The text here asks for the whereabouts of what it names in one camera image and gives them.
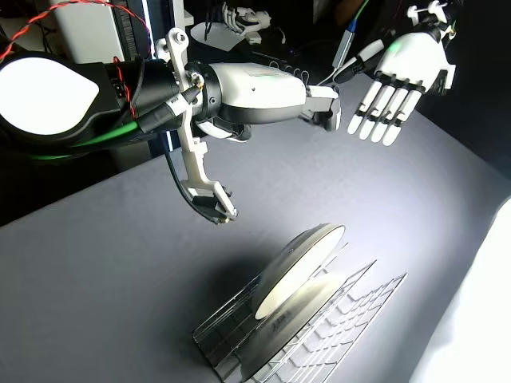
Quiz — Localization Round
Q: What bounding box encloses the grey table cloth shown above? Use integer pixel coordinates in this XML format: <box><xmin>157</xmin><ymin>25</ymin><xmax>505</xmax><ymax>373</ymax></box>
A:
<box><xmin>0</xmin><ymin>71</ymin><xmax>511</xmax><ymax>383</ymax></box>

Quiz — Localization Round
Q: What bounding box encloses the spare white robot hand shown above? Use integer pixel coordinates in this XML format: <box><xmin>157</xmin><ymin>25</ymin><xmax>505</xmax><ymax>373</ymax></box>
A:
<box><xmin>221</xmin><ymin>2</ymin><xmax>272</xmax><ymax>33</ymax></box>

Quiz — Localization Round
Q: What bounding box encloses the grey cable adapter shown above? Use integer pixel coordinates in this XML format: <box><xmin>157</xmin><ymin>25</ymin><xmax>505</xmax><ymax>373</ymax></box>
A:
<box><xmin>331</xmin><ymin>30</ymin><xmax>356</xmax><ymax>71</ymax></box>

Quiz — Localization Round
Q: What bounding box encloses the thick green cable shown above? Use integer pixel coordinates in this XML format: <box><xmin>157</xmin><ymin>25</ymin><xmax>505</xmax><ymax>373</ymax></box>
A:
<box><xmin>23</xmin><ymin>119</ymin><xmax>145</xmax><ymax>160</ymax></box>

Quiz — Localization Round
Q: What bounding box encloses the white backdrop cloth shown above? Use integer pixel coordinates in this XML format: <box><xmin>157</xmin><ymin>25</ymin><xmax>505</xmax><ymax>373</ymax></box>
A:
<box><xmin>406</xmin><ymin>195</ymin><xmax>511</xmax><ymax>383</ymax></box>

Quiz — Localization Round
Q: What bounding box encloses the thin green cable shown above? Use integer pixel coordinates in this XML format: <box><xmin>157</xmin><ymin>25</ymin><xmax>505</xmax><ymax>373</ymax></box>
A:
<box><xmin>353</xmin><ymin>0</ymin><xmax>370</xmax><ymax>25</ymax></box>

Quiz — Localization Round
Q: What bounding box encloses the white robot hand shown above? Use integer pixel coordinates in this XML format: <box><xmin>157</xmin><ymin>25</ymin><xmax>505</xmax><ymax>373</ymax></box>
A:
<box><xmin>194</xmin><ymin>61</ymin><xmax>343</xmax><ymax>144</ymax></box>
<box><xmin>333</xmin><ymin>31</ymin><xmax>457</xmax><ymax>147</ymax></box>

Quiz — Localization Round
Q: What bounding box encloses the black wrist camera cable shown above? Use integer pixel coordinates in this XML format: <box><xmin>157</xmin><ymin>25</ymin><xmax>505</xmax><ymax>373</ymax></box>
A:
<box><xmin>164</xmin><ymin>153</ymin><xmax>224</xmax><ymax>227</ymax></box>

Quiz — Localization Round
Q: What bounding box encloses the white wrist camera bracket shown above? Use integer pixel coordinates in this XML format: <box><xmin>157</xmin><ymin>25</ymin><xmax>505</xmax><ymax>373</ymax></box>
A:
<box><xmin>154</xmin><ymin>27</ymin><xmax>240</xmax><ymax>224</ymax></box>

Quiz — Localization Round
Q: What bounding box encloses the silver wire dish rack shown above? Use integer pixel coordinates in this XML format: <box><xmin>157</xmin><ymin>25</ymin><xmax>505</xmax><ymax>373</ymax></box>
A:
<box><xmin>191</xmin><ymin>242</ymin><xmax>408</xmax><ymax>383</ymax></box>

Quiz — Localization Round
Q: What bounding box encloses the white oval shell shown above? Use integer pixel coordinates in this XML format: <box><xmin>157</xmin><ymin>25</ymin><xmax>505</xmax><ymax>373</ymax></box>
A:
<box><xmin>189</xmin><ymin>20</ymin><xmax>248</xmax><ymax>51</ymax></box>

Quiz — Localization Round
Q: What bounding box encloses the red twisted cable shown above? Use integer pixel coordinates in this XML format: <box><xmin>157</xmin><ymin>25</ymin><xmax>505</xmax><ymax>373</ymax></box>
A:
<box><xmin>0</xmin><ymin>0</ymin><xmax>155</xmax><ymax>119</ymax></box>

